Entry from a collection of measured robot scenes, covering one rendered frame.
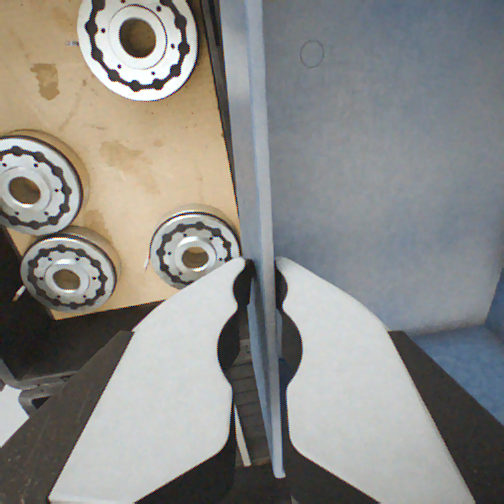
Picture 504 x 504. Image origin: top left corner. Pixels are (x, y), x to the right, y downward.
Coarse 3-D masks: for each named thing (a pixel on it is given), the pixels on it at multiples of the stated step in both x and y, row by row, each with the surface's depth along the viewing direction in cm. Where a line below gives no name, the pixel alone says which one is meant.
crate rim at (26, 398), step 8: (240, 352) 41; (248, 352) 41; (56, 384) 40; (24, 392) 40; (32, 392) 40; (40, 392) 40; (48, 392) 40; (24, 400) 41; (32, 400) 41; (24, 408) 41; (32, 408) 41
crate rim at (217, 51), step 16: (208, 0) 26; (208, 16) 25; (208, 32) 25; (224, 64) 27; (224, 80) 27; (224, 96) 28; (224, 112) 28; (240, 336) 40; (0, 352) 37; (0, 368) 38; (80, 368) 40; (16, 384) 39; (32, 384) 40; (48, 384) 40
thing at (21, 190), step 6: (18, 180) 37; (12, 186) 36; (18, 186) 37; (24, 186) 38; (18, 192) 37; (24, 192) 38; (30, 192) 39; (36, 192) 39; (18, 198) 37; (24, 198) 37; (30, 198) 38; (36, 198) 38
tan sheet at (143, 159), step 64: (0, 0) 31; (64, 0) 32; (192, 0) 33; (0, 64) 33; (64, 64) 34; (0, 128) 36; (64, 128) 37; (128, 128) 37; (192, 128) 38; (128, 192) 41; (192, 192) 41; (128, 256) 44
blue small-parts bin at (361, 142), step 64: (256, 0) 7; (320, 0) 13; (384, 0) 13; (448, 0) 14; (256, 64) 8; (320, 64) 14; (384, 64) 14; (448, 64) 15; (256, 128) 9; (320, 128) 15; (384, 128) 16; (448, 128) 16; (256, 192) 9; (320, 192) 17; (384, 192) 17; (448, 192) 18; (256, 256) 11; (320, 256) 18; (384, 256) 19; (448, 256) 20; (256, 320) 15; (384, 320) 21; (448, 320) 22
